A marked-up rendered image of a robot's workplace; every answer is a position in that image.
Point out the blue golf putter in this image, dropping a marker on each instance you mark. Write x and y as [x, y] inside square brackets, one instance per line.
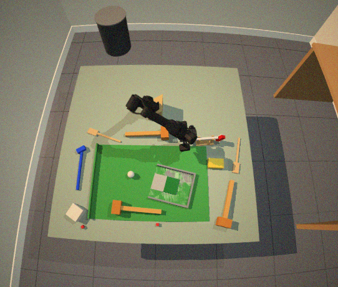
[80, 151]

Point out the white golf ball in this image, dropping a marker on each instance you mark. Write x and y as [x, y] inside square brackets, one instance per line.
[131, 174]

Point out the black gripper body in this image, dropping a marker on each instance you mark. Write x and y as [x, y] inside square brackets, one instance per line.
[185, 146]

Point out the green flat mat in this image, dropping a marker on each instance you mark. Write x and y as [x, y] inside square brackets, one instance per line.
[111, 182]

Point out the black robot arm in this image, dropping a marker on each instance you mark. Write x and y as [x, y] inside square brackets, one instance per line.
[149, 111]

